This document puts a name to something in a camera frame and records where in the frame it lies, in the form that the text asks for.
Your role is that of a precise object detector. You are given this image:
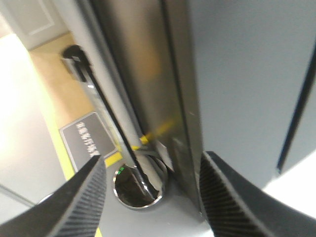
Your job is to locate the chrome stanchion post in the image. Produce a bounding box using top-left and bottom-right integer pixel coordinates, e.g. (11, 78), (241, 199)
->
(62, 44), (168, 210)

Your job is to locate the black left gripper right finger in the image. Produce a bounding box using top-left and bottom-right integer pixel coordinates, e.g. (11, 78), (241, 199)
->
(199, 151), (316, 237)

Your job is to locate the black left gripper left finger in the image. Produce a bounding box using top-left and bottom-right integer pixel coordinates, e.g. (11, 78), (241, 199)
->
(0, 156), (106, 237)

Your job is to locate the fridge door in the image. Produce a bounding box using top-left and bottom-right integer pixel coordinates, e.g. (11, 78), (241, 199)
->
(160, 0), (316, 211)

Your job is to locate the dark floor sign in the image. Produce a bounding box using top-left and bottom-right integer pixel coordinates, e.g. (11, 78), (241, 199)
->
(60, 112), (118, 172)

